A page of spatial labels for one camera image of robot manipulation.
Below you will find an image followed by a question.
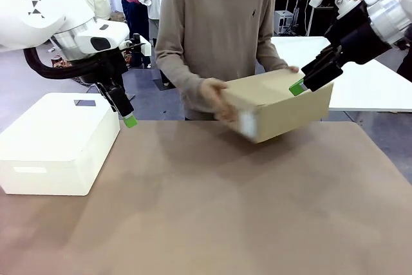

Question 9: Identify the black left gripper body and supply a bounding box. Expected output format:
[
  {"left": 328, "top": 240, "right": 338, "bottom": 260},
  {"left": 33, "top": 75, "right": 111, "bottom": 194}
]
[{"left": 79, "top": 51, "right": 129, "bottom": 86}]

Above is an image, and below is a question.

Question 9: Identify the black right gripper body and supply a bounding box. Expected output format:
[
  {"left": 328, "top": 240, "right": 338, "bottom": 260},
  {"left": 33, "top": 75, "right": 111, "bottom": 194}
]
[{"left": 324, "top": 1, "right": 392, "bottom": 63}]

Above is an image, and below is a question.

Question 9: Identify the brown cardboard shoe box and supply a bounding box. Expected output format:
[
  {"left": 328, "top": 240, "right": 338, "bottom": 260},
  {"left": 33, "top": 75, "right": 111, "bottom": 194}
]
[{"left": 218, "top": 68, "right": 335, "bottom": 144}]

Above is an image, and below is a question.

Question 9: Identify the person's left forearm beige sleeve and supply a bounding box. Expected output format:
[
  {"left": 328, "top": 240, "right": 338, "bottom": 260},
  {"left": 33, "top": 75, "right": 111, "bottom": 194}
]
[{"left": 254, "top": 43, "right": 290, "bottom": 72}]

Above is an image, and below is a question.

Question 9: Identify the person's right forearm beige sleeve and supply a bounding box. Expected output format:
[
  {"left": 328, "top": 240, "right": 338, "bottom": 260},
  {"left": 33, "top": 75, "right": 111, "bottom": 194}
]
[{"left": 154, "top": 46, "right": 210, "bottom": 99}]

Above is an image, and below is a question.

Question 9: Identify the white storage box with lid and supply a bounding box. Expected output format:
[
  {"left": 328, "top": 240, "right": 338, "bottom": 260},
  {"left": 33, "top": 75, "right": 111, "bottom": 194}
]
[{"left": 0, "top": 92, "right": 121, "bottom": 196}]

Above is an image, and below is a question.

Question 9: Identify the person's right hand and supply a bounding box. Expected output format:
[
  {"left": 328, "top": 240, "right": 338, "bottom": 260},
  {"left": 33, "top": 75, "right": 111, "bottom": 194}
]
[{"left": 201, "top": 77, "right": 241, "bottom": 124}]

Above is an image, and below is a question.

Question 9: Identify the black keyboard on floor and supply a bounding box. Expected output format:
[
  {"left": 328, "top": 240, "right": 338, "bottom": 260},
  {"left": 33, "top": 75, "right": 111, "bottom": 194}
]
[{"left": 72, "top": 77, "right": 95, "bottom": 88}]

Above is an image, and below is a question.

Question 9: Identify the white background table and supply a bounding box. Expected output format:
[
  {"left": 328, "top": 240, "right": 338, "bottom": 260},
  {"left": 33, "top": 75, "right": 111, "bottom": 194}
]
[{"left": 270, "top": 35, "right": 412, "bottom": 112}]

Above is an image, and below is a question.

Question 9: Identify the small white cabinet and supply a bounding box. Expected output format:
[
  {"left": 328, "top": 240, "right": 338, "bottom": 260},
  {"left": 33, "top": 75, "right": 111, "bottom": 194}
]
[{"left": 273, "top": 10, "right": 294, "bottom": 35}]

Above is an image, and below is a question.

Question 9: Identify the bystander in pink top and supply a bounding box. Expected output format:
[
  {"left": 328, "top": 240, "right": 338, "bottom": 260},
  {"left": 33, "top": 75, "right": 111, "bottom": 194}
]
[{"left": 111, "top": 0, "right": 152, "bottom": 69}]

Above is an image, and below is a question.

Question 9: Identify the person's torso beige sweater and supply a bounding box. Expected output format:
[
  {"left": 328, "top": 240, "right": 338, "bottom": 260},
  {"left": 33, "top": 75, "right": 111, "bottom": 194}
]
[{"left": 154, "top": 0, "right": 290, "bottom": 121}]

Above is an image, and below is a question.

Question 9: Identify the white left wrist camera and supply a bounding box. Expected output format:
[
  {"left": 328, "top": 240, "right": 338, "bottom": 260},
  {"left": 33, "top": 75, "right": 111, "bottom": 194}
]
[{"left": 124, "top": 33, "right": 152, "bottom": 57}]

